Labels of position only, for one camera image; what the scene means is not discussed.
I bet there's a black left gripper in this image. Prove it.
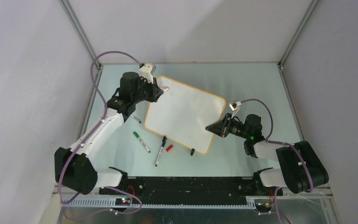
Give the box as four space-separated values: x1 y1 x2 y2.
132 76 164 104

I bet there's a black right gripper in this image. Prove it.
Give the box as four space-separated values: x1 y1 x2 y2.
206 112 250 140

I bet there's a black whiteboard marker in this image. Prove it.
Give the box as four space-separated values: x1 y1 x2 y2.
131 115 142 123

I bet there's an orange framed whiteboard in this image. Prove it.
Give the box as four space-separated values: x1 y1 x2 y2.
145 76 226 155

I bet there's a green whiteboard marker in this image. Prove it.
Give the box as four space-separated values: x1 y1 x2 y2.
133 132 151 153

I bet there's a red marker cap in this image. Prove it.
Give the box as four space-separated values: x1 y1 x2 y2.
166 145 173 152

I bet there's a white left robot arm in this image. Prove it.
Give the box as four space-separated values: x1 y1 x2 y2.
54 71 164 195

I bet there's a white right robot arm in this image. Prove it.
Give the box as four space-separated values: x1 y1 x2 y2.
205 113 329 195

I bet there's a blue whiteboard marker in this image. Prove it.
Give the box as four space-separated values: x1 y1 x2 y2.
155 142 166 167

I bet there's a right control board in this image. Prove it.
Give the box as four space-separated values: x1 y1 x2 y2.
255 203 275 210

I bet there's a control board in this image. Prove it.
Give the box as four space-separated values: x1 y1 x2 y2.
255 203 275 210
115 197 132 206

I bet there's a left control board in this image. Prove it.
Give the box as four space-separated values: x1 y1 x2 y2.
115 197 132 206

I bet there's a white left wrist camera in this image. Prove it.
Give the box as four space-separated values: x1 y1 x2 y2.
139 63 156 84

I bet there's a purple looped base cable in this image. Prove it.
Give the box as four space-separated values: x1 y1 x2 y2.
60 187 144 221

